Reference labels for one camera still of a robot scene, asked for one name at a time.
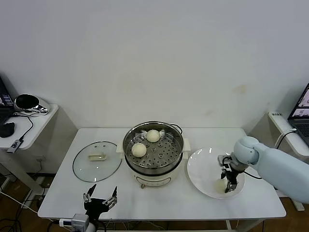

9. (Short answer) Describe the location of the round glass pot lid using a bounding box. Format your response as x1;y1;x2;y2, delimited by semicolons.
72;141;123;183

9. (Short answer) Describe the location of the thin black desk cable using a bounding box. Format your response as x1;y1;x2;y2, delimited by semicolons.
11;112;34;143

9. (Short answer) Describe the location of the cream electric cooker pot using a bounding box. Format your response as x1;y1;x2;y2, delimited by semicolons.
117;145;189;189

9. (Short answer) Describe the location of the grey laptop with pink screen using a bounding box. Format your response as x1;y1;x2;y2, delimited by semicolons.
287;83;309;147

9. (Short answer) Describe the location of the white laptop cable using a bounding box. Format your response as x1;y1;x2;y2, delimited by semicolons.
275;129;297;151

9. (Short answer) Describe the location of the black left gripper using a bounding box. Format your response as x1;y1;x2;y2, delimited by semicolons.
83;184;118;219

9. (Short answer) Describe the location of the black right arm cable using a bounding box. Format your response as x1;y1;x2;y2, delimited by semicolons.
243;170;263;180

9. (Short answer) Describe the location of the small grey usb hub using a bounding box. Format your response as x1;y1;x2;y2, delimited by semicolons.
6;139;25;153

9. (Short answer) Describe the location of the shiny chrome rounded device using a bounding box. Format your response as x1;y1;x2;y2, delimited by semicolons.
14;94;51;117

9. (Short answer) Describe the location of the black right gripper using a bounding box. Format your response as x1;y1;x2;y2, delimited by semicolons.
220;167;240;194

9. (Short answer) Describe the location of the round white plate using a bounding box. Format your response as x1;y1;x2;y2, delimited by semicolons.
187;147;246;200

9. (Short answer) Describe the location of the black laptop with dark screen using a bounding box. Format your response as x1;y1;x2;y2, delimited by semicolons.
0;76;14;125

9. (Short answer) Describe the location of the black computer mouse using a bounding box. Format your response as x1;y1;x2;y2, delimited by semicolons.
0;122;15;138

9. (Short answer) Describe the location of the white floor cable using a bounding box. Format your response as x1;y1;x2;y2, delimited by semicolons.
0;191;39;214

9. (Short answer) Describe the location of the white steamed baozi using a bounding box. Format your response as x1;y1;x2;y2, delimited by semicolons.
131;143;147;158
146;130;161;143
214;179;229;194

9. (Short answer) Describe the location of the white side desk with chrome device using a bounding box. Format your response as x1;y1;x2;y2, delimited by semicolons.
0;103;79;196

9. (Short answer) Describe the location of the stainless steel steamer basket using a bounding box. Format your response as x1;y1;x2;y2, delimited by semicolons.
116;120;192;174

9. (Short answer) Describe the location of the black cable with adapter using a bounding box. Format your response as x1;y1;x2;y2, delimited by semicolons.
276;132;294;150

